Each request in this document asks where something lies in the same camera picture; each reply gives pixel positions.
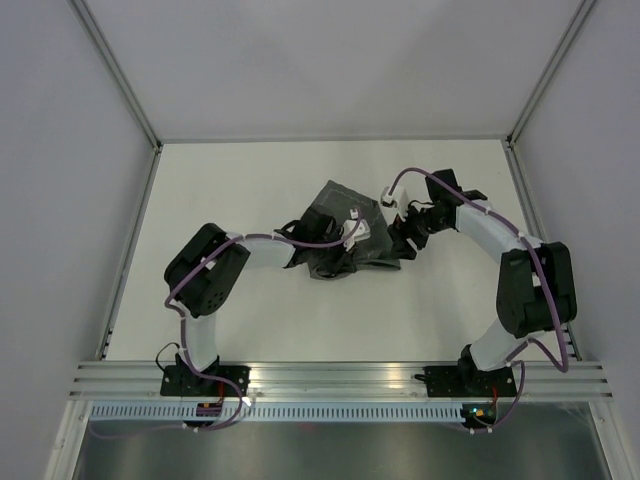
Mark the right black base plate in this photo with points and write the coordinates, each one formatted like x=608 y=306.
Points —
x=466 y=381

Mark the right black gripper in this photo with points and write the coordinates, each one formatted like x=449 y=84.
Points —
x=399 y=231

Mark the white slotted cable duct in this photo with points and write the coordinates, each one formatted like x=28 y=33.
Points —
x=265 y=412

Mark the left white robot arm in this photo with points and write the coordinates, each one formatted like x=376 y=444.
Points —
x=203 y=274

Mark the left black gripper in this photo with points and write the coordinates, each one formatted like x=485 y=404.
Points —
x=343 y=262

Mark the right aluminium frame post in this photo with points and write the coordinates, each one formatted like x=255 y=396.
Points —
x=562 y=49

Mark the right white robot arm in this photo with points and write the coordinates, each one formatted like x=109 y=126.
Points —
x=535 y=291

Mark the grey cloth napkin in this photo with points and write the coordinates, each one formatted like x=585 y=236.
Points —
x=372 y=254

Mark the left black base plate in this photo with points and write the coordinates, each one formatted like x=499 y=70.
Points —
x=180 y=381

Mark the left aluminium frame post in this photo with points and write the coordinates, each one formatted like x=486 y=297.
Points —
x=100 y=43

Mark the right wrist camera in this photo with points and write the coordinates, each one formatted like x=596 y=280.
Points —
x=394 y=204

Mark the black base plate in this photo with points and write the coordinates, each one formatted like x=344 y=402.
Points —
x=466 y=381
x=180 y=381

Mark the aluminium frame post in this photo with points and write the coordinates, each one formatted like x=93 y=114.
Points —
x=100 y=43
x=562 y=49

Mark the aluminium mounting rail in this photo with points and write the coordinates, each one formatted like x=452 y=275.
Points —
x=333 y=381

